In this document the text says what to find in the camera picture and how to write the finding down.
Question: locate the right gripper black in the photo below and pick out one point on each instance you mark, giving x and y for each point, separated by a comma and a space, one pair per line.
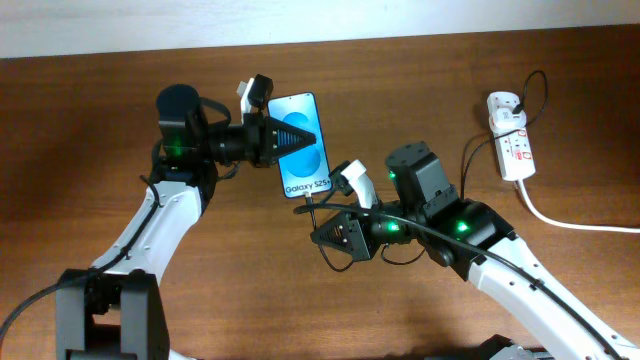
360, 235

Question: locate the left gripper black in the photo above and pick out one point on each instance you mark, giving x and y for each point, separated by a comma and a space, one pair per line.
262, 139

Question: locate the blue Galaxy smartphone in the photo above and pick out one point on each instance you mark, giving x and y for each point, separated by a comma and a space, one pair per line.
305, 171

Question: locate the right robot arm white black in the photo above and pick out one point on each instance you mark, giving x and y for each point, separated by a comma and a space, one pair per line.
472, 239

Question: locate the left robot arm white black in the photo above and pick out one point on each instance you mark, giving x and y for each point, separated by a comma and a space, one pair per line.
113, 309

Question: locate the white charger adapter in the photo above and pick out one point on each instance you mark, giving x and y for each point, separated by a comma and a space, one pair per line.
503, 120

